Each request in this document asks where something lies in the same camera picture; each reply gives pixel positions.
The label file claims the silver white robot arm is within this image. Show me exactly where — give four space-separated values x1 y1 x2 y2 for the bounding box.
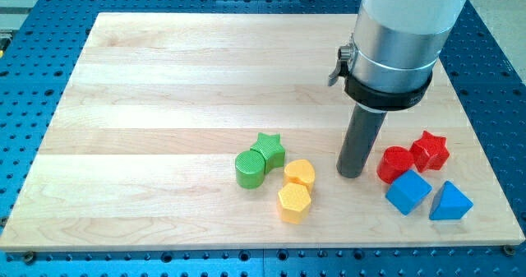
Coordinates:
352 0 466 93

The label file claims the green star block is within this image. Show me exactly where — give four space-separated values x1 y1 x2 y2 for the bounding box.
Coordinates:
250 132 286 174

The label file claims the green cylinder block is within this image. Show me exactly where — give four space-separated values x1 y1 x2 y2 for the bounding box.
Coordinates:
235 150 265 189

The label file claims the yellow heart block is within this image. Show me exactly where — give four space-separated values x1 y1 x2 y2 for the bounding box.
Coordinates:
283 159 316 194

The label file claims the yellow hexagon block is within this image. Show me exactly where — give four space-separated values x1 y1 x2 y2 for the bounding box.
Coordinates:
277 182 311 224

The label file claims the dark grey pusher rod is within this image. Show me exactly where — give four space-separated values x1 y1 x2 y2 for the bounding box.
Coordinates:
336 104 386 178

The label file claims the light wooden board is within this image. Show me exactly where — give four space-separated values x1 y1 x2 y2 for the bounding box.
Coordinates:
1 13 524 252

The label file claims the red cylinder block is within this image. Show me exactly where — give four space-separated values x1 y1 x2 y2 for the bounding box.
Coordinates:
376 146 414 184

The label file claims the blue cube block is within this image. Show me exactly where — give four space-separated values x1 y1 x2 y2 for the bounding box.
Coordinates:
385 170 432 215

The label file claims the red star block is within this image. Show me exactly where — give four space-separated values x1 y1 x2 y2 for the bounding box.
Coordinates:
409 131 450 173

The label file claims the blue triangle block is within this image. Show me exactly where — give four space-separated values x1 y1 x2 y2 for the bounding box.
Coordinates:
429 181 473 220

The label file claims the blue perforated metal table plate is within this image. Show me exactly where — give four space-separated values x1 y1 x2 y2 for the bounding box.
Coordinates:
1 0 525 276

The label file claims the black clamp ring with lever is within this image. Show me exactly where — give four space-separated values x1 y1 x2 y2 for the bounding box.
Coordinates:
327 43 433 113

